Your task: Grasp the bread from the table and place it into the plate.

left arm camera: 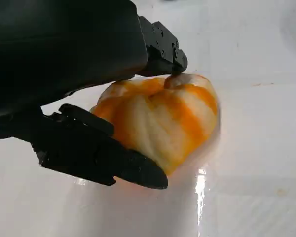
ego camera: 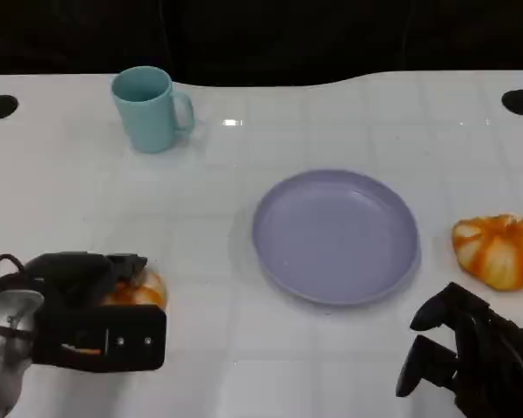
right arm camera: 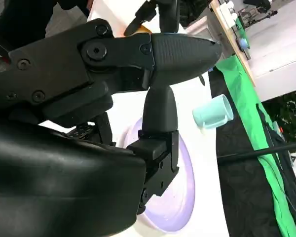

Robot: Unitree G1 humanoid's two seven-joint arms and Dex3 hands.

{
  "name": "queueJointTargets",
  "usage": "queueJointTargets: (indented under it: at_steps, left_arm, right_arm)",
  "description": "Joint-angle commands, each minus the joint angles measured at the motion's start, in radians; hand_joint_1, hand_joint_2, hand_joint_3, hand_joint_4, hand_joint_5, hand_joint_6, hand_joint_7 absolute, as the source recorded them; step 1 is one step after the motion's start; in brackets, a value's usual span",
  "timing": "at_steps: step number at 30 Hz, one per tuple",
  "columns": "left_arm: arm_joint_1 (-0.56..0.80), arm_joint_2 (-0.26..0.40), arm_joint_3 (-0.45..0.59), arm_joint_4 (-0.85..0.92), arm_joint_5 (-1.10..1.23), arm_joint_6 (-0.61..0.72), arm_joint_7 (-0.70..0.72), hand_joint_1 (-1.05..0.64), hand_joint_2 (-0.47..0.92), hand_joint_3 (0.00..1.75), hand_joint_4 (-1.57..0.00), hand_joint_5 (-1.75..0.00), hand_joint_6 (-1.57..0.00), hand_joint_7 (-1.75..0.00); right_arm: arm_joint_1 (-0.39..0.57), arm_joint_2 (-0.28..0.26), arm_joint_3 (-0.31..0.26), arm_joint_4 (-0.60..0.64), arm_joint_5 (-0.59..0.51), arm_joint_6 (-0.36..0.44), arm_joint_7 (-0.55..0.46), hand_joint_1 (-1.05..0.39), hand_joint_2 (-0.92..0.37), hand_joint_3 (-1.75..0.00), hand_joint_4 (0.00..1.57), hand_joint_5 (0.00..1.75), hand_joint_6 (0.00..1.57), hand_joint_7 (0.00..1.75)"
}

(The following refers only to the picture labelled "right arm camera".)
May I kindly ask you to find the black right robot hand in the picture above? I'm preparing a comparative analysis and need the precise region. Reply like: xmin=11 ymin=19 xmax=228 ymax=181
xmin=0 ymin=18 xmax=222 ymax=237

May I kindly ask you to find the pale green mug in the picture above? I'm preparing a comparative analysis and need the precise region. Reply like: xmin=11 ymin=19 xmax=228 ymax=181
xmin=192 ymin=94 xmax=234 ymax=130

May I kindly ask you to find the wooden desk board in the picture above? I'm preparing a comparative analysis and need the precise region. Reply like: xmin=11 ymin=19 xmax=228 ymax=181
xmin=209 ymin=0 xmax=256 ymax=87

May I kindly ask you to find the green leafy plant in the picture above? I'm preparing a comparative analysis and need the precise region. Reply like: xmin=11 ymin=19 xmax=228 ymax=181
xmin=261 ymin=90 xmax=296 ymax=146

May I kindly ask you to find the black rod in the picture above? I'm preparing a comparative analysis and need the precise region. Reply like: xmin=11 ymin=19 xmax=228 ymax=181
xmin=218 ymin=142 xmax=296 ymax=163

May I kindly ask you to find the lilac plate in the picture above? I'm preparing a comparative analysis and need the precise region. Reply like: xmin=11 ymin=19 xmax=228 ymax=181
xmin=115 ymin=117 xmax=195 ymax=233

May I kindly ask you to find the black cloth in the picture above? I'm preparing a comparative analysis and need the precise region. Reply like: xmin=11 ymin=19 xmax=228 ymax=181
xmin=208 ymin=69 xmax=296 ymax=237

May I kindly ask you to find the orange and white bread roll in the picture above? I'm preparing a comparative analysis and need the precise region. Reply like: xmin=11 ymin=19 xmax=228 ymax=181
xmin=135 ymin=24 xmax=152 ymax=35

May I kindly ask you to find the white power strip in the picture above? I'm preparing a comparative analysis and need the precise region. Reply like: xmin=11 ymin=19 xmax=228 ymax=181
xmin=219 ymin=1 xmax=238 ymax=28

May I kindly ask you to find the green cloth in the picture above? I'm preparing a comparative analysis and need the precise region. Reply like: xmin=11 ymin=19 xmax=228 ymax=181
xmin=216 ymin=55 xmax=296 ymax=237

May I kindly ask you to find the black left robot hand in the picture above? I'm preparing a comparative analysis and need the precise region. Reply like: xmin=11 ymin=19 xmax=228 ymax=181
xmin=124 ymin=0 xmax=181 ymax=35

